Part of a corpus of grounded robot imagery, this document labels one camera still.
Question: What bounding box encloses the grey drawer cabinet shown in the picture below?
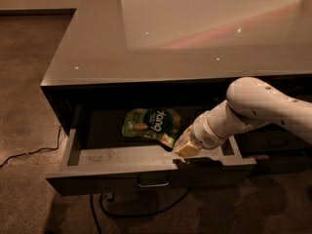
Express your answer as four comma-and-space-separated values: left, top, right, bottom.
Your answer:
40, 0, 312, 177

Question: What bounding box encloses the green snack bag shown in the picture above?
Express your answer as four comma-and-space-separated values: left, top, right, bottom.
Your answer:
122, 108, 181, 148

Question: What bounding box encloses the thin black floor cable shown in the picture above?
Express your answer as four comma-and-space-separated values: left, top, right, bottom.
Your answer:
0, 126, 62, 168

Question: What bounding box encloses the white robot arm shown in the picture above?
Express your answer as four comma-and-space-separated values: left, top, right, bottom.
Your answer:
174, 77, 312, 157

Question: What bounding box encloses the drawer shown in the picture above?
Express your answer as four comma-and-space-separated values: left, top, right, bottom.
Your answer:
251, 151, 312, 176
235, 127, 312, 154
46, 105, 256, 196

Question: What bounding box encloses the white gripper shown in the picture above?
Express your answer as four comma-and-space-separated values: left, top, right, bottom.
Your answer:
173, 111, 226, 157

